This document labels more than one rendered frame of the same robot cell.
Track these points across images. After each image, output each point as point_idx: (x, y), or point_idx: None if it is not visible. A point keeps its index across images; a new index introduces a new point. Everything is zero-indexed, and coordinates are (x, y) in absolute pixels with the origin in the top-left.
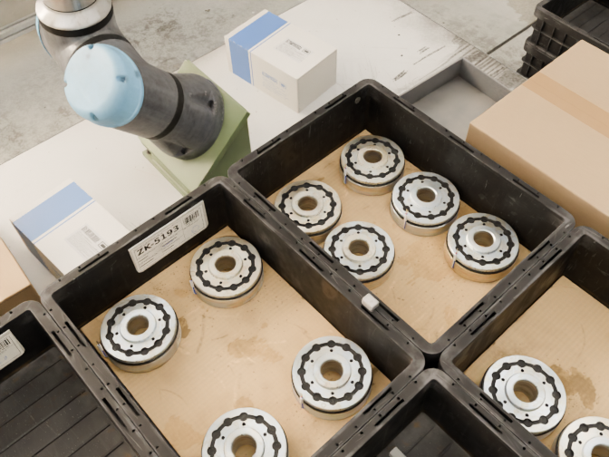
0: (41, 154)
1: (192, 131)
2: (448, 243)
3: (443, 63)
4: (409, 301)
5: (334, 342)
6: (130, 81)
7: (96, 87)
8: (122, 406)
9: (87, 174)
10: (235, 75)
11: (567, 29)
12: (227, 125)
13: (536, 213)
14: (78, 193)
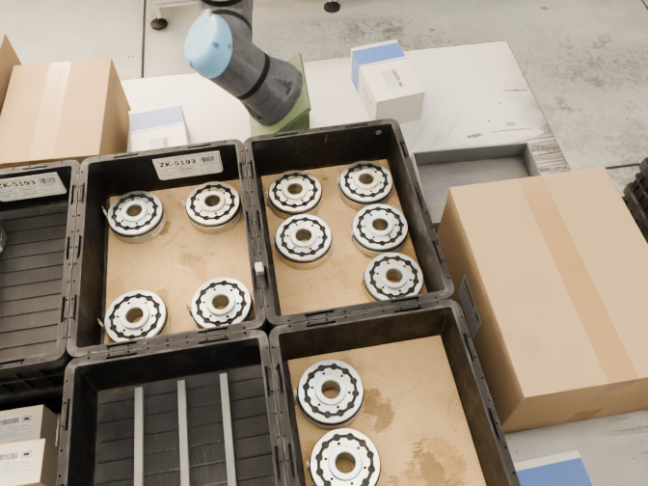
0: (188, 80)
1: (264, 104)
2: (367, 265)
3: (517, 142)
4: (314, 290)
5: (238, 286)
6: (221, 49)
7: (200, 44)
8: (74, 248)
9: (205, 106)
10: (351, 81)
11: None
12: (293, 112)
13: (436, 276)
14: (177, 114)
